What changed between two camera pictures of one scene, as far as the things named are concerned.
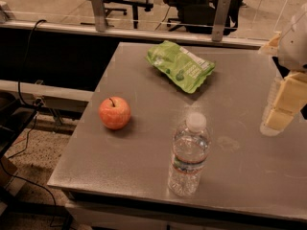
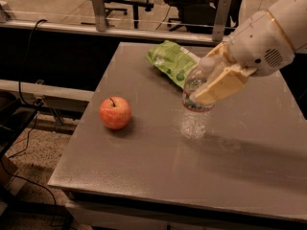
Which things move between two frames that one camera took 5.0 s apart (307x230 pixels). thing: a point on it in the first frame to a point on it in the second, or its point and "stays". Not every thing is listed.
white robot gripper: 295,47 to 259,45
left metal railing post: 98,10 stays
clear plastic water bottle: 190,144 to 196,117
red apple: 114,112 stays
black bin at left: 14,118 stays
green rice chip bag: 185,69 stays
